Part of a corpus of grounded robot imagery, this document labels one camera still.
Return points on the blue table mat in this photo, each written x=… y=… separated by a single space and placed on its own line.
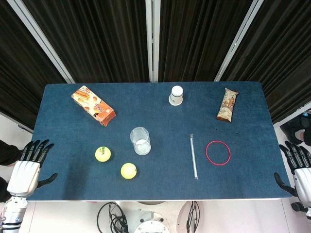
x=158 y=121

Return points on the black pleated curtain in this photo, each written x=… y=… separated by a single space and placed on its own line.
x=201 y=36
x=19 y=72
x=279 y=60
x=97 y=36

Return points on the wrapped clear drinking straw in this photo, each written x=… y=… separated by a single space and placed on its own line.
x=194 y=157

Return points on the yellow tennis ball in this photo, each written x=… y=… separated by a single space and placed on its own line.
x=128 y=171
x=103 y=154

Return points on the white partition frame post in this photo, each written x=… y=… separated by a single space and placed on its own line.
x=42 y=41
x=238 y=40
x=289 y=115
x=155 y=48

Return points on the white paper cup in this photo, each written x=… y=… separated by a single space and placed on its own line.
x=176 y=95

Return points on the brown snack bar wrapper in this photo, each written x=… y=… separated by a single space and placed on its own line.
x=228 y=105

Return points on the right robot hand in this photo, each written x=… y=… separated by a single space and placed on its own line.
x=302 y=184

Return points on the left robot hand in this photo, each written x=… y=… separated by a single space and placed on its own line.
x=23 y=177

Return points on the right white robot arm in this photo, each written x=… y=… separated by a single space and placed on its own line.
x=308 y=213

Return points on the orange biscuit box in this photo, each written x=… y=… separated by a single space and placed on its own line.
x=92 y=104

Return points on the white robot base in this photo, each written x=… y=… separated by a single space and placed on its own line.
x=150 y=218

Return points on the person in black clothing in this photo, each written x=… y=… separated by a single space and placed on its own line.
x=8 y=151

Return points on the clear plastic cup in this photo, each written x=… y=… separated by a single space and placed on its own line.
x=143 y=148

